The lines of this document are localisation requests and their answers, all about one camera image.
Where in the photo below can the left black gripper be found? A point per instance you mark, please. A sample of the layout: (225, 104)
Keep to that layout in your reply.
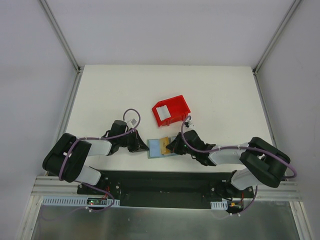
(136, 144)

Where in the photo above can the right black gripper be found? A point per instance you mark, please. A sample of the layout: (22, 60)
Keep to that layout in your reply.
(179, 145)

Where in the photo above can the red plastic bin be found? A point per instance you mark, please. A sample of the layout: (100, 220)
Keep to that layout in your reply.
(177, 107)

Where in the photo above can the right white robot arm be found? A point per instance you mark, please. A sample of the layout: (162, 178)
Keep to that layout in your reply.
(263, 163)

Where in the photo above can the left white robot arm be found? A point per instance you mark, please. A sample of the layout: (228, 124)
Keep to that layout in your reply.
(66, 159)

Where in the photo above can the stack of white cards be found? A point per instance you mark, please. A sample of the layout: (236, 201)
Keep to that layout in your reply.
(163, 112)

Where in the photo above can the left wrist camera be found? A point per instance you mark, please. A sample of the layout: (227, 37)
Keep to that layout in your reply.
(132, 123)

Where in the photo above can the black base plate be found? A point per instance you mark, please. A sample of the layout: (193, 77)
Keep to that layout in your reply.
(153, 189)

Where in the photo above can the right white cable duct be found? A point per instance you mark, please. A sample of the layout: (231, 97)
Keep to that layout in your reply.
(219, 205)

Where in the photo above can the white cable duct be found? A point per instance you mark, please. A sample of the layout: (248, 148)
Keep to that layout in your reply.
(68, 201)
(219, 205)

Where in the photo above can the left white cable duct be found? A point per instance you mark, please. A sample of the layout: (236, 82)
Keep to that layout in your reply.
(68, 201)

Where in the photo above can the right aluminium frame post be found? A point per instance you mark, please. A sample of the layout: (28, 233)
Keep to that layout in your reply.
(277, 34)

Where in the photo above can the aluminium frame post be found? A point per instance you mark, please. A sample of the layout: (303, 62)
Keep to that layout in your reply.
(277, 34)
(59, 34)

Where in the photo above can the left aluminium frame post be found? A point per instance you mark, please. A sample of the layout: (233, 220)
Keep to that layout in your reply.
(59, 34)

